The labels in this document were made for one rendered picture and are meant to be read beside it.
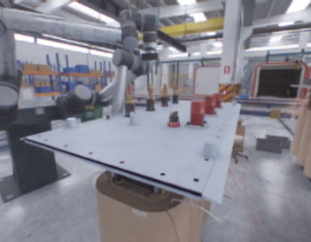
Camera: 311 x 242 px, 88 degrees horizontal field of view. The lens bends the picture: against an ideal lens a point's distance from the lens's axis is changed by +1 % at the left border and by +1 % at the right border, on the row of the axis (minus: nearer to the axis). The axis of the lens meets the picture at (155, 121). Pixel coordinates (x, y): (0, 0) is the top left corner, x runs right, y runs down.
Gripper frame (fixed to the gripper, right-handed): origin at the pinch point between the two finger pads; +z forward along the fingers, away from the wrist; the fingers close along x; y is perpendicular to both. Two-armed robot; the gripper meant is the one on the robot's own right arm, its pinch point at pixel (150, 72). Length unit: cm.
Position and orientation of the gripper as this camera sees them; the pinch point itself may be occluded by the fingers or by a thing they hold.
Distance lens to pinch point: 129.7
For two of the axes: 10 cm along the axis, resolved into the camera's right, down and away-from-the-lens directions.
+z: 0.0, 9.7, 2.3
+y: -3.1, 2.2, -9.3
